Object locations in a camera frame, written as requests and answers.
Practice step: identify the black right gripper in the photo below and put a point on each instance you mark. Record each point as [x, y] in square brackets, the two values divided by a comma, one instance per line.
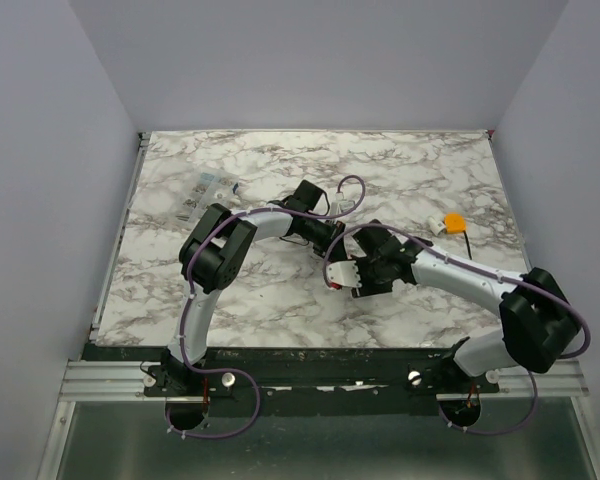
[368, 270]

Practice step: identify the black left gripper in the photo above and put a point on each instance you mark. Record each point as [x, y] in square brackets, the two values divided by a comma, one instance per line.
[333, 248]

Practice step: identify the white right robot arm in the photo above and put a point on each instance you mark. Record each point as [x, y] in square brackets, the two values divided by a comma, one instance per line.
[537, 322]

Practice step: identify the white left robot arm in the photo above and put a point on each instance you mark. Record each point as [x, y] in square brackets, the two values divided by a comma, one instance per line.
[212, 256]

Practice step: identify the small white orange object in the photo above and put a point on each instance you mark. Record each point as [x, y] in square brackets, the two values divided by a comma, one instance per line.
[451, 224]

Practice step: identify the clear plastic organizer box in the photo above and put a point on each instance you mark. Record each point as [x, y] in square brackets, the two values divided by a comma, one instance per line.
[204, 187]

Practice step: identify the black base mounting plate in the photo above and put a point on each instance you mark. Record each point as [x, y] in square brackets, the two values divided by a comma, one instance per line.
[235, 382]

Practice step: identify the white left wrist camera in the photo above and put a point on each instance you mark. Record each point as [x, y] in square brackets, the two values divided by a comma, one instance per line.
[341, 204]

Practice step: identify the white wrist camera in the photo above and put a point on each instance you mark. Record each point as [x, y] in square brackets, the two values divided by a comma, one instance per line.
[344, 274]
[341, 204]

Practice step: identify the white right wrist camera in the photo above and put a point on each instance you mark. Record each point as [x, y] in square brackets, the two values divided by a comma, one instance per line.
[344, 274]

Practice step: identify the aluminium frame rail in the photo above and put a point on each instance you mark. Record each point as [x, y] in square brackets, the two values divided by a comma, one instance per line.
[116, 432]

